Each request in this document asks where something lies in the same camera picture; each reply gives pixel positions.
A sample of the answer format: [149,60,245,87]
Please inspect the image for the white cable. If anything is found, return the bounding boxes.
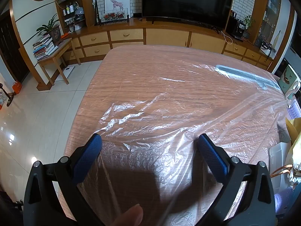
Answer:
[222,32,238,45]

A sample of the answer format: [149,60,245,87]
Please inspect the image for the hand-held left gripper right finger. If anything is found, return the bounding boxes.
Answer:
[196,133,276,226]

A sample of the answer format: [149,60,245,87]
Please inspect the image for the wooden side table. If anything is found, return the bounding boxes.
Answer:
[37,38,81,86]

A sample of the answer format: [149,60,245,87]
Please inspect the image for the clear plastic table cover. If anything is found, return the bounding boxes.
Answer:
[58,45,294,226]

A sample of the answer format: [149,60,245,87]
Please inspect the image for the person's left hand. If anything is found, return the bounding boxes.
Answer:
[112,204,144,226]

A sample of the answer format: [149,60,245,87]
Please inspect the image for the grey helmet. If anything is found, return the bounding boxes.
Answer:
[74,7,85,23]

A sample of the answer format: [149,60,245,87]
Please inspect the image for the white storage box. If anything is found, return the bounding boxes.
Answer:
[270,144,301,184]

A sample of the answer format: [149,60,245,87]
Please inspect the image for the translucent white plastic case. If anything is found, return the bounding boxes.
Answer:
[269,142,293,170]

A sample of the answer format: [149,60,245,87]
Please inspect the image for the wooden wall cabinet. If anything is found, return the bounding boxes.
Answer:
[53,0,294,72]

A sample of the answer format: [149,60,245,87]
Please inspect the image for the purple cloth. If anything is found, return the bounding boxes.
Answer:
[274,187,294,215]

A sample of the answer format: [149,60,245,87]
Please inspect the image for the white floor scale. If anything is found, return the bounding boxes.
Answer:
[60,66,76,79]

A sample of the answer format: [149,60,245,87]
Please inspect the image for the black flat-screen television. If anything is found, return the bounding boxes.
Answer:
[141,0,234,30]

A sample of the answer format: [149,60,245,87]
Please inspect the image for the giraffe picture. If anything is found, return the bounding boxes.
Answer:
[104,0,130,13]

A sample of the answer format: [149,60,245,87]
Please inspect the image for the black and white bag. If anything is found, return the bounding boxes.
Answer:
[260,39,277,57]

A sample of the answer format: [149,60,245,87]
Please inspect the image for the teal patterned mug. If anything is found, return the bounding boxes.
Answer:
[279,65,301,99]

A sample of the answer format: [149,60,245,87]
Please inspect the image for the row of small bottles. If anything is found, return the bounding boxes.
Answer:
[62,2,76,16]

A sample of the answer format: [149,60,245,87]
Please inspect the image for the black floor stand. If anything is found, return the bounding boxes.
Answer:
[0,83,14,107]

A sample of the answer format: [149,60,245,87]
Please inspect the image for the small green potted plant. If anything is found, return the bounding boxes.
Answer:
[242,15,255,39]

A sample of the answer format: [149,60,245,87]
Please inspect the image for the yellow paper envelope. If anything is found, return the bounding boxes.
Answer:
[285,116,301,146]

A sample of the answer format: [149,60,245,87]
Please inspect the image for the framed red flower picture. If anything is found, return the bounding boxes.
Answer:
[100,11,130,25]

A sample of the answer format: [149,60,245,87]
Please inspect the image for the black coffee machine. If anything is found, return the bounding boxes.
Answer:
[232,16,247,40]

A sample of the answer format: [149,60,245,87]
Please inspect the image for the potted plant in dark pot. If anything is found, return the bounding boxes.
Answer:
[36,13,64,45]

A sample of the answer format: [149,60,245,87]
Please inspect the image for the dark wooden door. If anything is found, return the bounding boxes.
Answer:
[0,12,31,83]

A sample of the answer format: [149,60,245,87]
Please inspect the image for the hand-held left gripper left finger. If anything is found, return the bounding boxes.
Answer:
[24,133,105,226]

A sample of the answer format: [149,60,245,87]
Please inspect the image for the purple hair roller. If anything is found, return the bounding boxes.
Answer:
[288,100,301,119]

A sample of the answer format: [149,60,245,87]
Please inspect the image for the stack of books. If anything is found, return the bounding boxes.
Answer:
[32,34,59,60]

